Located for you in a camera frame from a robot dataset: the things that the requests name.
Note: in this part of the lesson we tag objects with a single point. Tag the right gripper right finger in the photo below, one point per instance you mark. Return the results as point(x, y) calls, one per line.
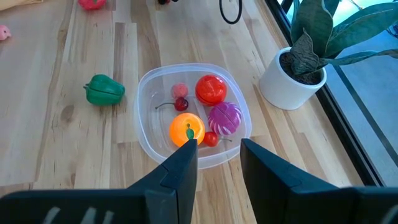
point(280, 193)

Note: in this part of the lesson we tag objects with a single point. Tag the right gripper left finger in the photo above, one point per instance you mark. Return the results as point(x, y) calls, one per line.
point(177, 186)

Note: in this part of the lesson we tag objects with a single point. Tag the bright red toy cherry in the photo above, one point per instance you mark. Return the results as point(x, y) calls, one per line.
point(211, 138)

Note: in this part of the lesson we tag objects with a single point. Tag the round orange toy fruit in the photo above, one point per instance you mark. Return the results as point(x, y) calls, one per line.
point(186, 126)

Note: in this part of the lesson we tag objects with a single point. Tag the clear plastic tupperware container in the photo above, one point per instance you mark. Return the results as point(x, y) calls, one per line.
point(152, 124)

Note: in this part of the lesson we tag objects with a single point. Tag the dark red toy cherry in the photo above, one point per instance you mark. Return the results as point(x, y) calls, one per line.
point(181, 104)

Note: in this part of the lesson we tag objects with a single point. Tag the purple striped toy cabbage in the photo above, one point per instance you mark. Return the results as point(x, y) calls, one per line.
point(224, 118)

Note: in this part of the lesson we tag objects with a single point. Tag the small peach toy fruit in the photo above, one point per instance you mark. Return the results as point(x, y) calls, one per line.
point(179, 90)

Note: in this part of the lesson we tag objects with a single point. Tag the red toy tomato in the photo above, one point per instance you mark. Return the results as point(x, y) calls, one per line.
point(211, 89)

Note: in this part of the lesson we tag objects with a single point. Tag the green toy bell pepper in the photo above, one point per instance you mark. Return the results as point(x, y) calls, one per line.
point(104, 89)

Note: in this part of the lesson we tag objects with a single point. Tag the large red toy fruit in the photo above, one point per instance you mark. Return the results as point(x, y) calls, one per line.
point(91, 3)

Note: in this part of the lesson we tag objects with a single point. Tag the small pink toy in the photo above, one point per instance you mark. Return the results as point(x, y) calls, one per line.
point(3, 32)

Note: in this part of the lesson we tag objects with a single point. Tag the white potted plant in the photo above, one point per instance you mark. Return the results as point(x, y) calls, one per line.
point(340, 124)

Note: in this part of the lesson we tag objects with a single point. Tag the white plant pot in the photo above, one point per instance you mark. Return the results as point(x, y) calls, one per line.
point(280, 90)

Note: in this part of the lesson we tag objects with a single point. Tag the green snake plant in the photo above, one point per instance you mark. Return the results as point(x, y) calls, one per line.
point(311, 31)

